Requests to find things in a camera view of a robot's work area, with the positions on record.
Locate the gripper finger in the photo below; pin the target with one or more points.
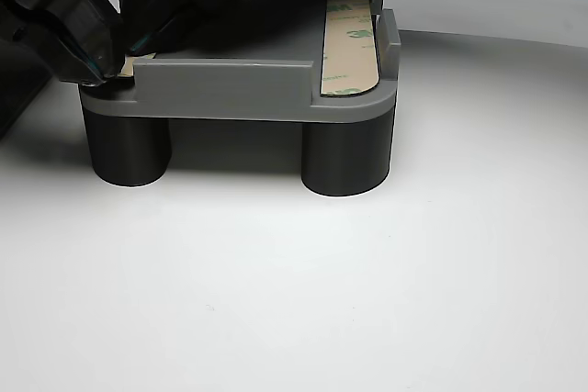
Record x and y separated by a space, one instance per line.
239 6
92 20
50 52
151 6

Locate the tan 3M tape liner strip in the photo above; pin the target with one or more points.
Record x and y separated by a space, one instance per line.
349 61
128 66

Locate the gray fixture with dark legs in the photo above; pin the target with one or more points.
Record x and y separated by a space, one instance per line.
229 89

